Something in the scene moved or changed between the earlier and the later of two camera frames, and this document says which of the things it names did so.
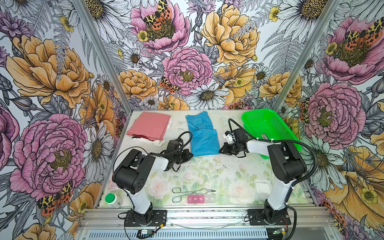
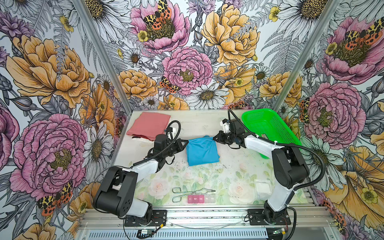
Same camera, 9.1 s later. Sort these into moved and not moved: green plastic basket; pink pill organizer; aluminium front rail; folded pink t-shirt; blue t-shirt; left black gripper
Moved: blue t-shirt; left black gripper
Not moved: folded pink t-shirt; aluminium front rail; green plastic basket; pink pill organizer
